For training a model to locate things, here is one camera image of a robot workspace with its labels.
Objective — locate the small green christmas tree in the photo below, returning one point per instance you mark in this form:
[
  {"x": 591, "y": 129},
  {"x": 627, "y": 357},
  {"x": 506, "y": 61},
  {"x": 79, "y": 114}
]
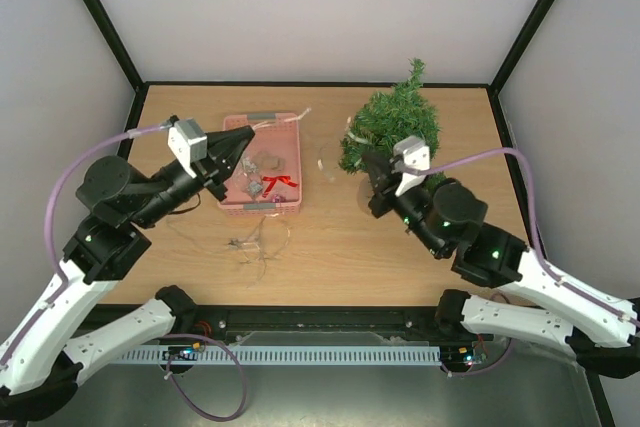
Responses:
[{"x": 388, "y": 117}]

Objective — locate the red ribbon bow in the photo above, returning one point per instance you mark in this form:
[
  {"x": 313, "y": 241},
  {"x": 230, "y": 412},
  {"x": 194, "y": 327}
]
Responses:
[{"x": 271, "y": 181}]

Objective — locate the silver gift box ornament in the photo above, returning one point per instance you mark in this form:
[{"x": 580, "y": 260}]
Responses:
[{"x": 255, "y": 188}]

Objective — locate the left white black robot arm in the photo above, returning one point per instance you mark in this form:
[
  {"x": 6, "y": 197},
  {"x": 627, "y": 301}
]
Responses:
[{"x": 46, "y": 359}]

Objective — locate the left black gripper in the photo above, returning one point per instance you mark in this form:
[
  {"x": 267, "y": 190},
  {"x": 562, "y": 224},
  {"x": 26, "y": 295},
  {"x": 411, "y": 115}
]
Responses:
[{"x": 214, "y": 172}]

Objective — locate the light blue cable duct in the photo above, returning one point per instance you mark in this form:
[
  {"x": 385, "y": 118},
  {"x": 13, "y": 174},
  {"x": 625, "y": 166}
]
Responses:
[{"x": 285, "y": 356}]

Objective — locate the clear led string lights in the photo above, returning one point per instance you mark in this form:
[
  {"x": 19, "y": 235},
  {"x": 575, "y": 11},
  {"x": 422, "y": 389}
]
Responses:
[{"x": 233, "y": 259}]

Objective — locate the pink plastic basket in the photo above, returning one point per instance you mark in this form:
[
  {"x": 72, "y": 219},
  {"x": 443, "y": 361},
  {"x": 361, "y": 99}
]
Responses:
[{"x": 277, "y": 133}]

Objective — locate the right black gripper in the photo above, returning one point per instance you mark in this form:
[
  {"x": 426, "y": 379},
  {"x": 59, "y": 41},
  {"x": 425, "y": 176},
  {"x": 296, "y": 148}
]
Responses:
[{"x": 382, "y": 192}]

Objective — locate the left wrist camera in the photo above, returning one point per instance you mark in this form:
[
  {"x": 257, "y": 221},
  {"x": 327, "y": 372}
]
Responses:
[{"x": 188, "y": 142}]

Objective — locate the silver reindeer ornament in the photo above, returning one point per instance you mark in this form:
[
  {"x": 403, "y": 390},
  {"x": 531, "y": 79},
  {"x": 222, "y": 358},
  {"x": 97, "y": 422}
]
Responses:
[{"x": 249, "y": 167}]

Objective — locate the black frame rail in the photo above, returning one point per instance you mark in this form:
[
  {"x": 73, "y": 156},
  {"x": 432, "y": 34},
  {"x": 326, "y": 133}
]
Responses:
[{"x": 414, "y": 324}]

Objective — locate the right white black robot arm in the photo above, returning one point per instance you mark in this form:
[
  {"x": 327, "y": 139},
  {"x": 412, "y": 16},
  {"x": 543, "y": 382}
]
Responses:
[{"x": 598, "y": 331}]

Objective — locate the beige felt ornament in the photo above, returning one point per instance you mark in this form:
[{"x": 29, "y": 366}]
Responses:
[{"x": 267, "y": 161}]

